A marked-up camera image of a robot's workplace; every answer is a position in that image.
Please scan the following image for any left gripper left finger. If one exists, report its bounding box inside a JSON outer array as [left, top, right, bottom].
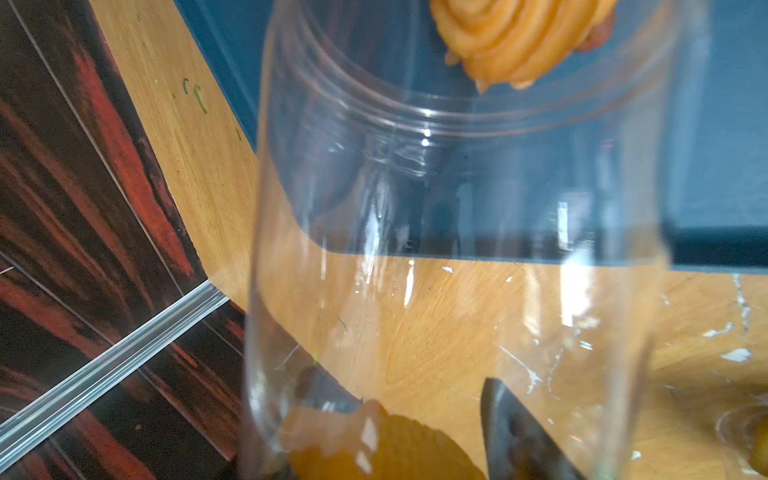
[[294, 365, 362, 414]]

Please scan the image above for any clear jar with star cookies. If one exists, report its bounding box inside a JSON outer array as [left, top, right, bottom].
[[237, 1, 709, 479]]

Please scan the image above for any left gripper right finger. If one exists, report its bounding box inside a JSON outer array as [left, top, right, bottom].
[[480, 378, 584, 480]]

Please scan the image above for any teal plastic tray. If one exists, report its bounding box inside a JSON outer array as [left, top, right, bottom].
[[176, 1, 767, 270]]

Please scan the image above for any clear jar with yellow cookies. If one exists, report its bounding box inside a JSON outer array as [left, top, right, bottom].
[[716, 404, 767, 480]]

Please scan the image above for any yellow swirl cookie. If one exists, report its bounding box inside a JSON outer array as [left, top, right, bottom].
[[429, 0, 616, 94]]

